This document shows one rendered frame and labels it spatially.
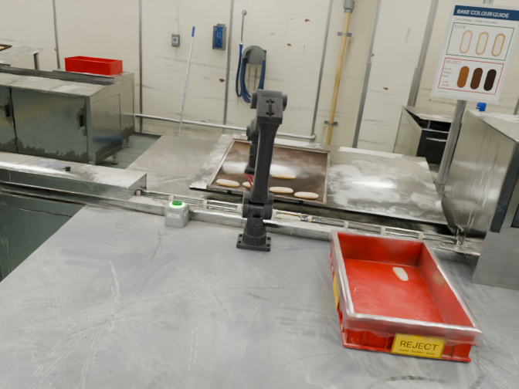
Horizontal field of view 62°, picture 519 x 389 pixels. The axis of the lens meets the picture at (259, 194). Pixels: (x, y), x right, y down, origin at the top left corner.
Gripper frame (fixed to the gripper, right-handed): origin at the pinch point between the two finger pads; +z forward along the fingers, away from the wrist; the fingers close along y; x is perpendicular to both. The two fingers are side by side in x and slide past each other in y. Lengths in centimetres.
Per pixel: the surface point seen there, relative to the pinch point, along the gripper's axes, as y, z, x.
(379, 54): -333, 16, 35
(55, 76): -199, 47, -266
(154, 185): 3.1, 9.8, -45.7
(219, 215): 26.3, 0.7, -5.3
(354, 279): 44, 0, 47
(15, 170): 35, -5, -88
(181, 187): -0.3, 10.1, -33.9
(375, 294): 50, -1, 54
